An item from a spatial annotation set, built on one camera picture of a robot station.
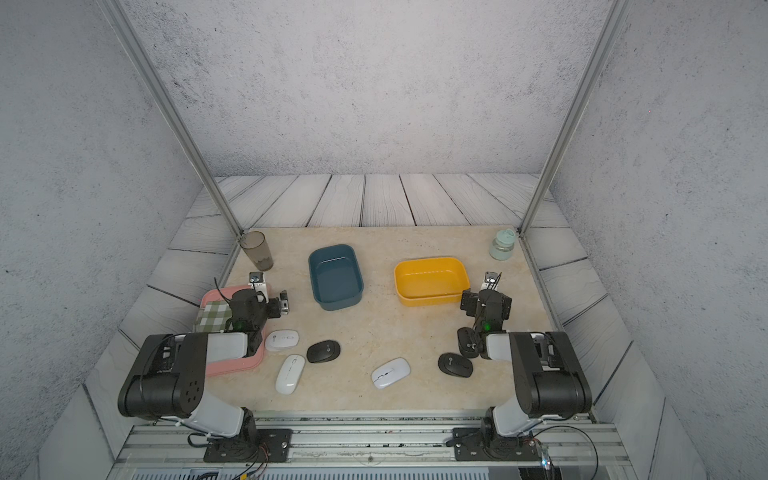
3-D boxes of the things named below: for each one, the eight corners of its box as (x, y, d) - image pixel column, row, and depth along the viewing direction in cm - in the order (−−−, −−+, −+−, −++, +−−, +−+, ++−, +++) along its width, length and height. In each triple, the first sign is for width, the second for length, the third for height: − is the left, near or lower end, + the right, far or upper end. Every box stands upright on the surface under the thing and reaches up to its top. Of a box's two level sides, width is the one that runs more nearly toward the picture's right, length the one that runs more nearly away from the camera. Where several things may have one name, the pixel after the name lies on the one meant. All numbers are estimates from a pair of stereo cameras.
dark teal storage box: (315, 313, 99) (311, 305, 95) (310, 259, 115) (307, 249, 111) (366, 302, 102) (365, 293, 98) (355, 251, 117) (353, 241, 113)
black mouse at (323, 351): (308, 363, 89) (305, 359, 86) (311, 345, 93) (309, 340, 90) (339, 363, 89) (337, 359, 86) (341, 345, 93) (339, 340, 90)
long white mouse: (275, 394, 83) (272, 391, 81) (284, 358, 90) (282, 354, 88) (299, 394, 83) (297, 391, 81) (306, 357, 90) (304, 354, 88)
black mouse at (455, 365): (436, 369, 87) (437, 365, 85) (440, 353, 91) (441, 349, 88) (469, 380, 85) (471, 377, 83) (472, 364, 88) (474, 360, 86)
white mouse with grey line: (378, 394, 83) (378, 392, 81) (369, 376, 86) (368, 373, 85) (414, 373, 87) (414, 370, 85) (403, 356, 90) (403, 353, 88)
